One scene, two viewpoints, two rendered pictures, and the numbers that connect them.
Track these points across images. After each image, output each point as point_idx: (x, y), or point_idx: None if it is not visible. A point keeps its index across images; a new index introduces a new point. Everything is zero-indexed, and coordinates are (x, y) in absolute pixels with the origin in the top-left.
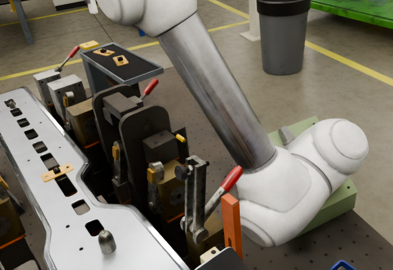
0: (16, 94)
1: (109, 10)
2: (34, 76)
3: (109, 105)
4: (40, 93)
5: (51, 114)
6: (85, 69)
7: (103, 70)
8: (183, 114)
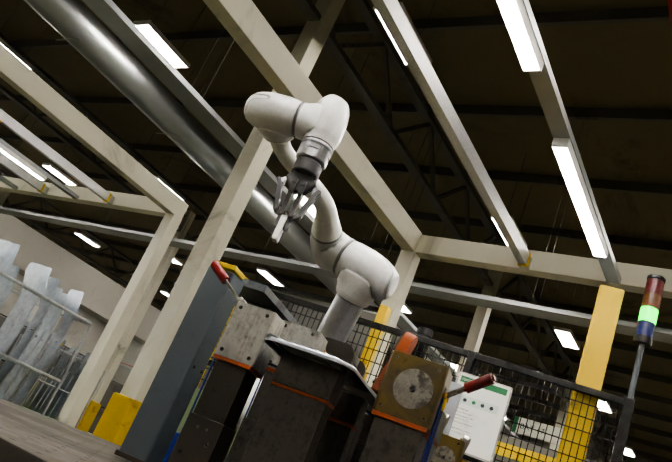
0: (297, 350)
1: (391, 292)
2: (278, 315)
3: (355, 355)
4: (263, 350)
5: (244, 396)
6: (220, 309)
7: (292, 319)
8: (20, 410)
